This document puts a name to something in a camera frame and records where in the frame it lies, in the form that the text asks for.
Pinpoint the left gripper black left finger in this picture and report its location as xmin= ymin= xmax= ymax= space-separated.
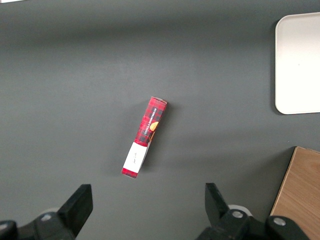
xmin=0 ymin=184 xmax=94 ymax=240

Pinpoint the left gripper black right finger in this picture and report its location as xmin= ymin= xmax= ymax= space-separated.
xmin=197 ymin=182 xmax=312 ymax=240

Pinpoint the wooden drawer cabinet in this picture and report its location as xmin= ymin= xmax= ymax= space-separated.
xmin=269 ymin=146 xmax=320 ymax=240

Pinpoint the red plaid cookie box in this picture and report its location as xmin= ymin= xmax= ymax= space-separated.
xmin=121 ymin=96 xmax=168 ymax=180

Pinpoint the beige rectangular tray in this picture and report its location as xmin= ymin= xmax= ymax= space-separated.
xmin=274 ymin=11 xmax=320 ymax=116

